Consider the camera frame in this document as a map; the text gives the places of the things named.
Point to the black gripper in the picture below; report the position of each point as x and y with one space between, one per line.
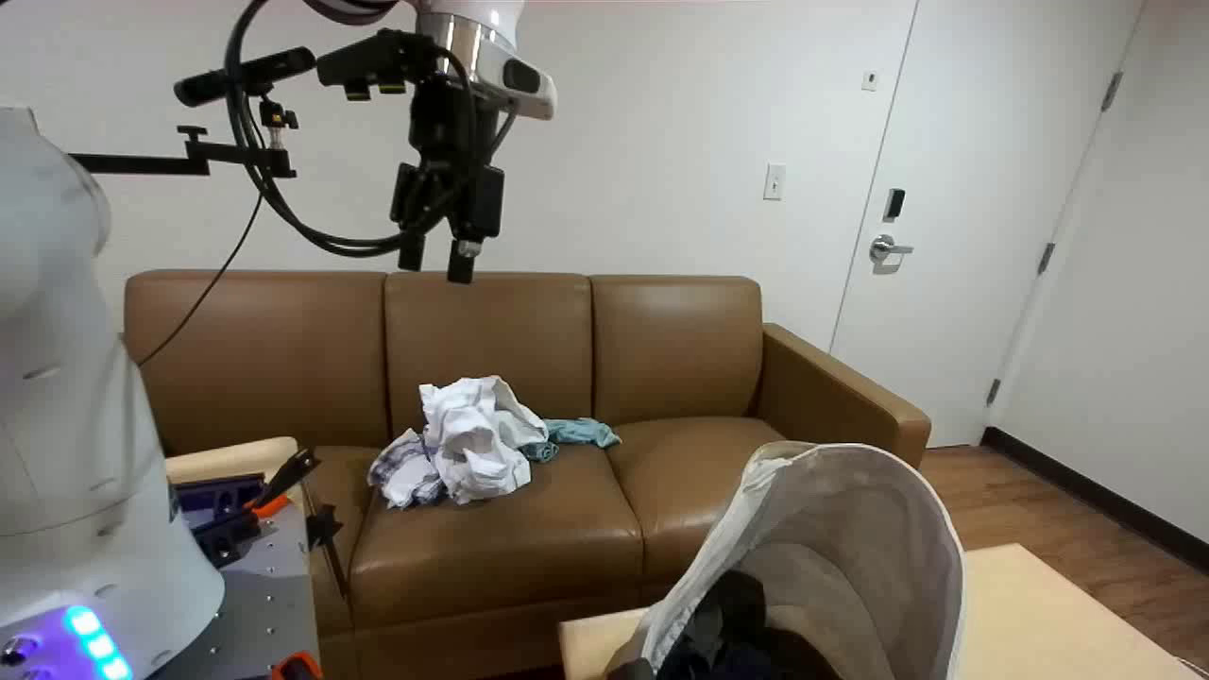
449 190

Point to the dark navy cloth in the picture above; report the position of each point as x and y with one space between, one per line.
738 630

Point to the brown leather couch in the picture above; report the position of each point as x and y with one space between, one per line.
505 543

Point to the white laundry bag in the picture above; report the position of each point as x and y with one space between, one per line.
921 592

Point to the white crumpled cloth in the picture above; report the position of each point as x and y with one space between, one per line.
474 435

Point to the white patterned cloth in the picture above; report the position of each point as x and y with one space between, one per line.
402 472

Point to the teal cloth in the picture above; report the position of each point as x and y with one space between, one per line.
585 435

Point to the black rod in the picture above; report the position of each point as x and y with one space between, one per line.
247 78

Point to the light wooden board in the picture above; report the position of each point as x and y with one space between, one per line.
232 459

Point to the small black clamp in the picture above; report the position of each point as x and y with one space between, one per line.
327 535

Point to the black orange clamp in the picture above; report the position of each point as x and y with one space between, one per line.
247 505

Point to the grey perforated mounting plate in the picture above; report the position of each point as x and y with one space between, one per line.
271 606

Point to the small orange tool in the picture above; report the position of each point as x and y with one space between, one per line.
295 668

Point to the black door lock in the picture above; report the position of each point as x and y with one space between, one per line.
893 200

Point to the black baseboard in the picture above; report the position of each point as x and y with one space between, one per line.
1099 486

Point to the white door with hinges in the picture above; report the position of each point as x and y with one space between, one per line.
1134 314

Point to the light wooden coffee table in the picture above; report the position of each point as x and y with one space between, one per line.
1061 630

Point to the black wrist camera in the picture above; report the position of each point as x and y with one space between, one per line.
378 62

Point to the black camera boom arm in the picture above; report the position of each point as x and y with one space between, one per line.
192 159

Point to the white light switch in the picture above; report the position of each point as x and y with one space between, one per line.
771 182

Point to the small white wall plate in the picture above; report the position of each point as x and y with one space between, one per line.
871 80

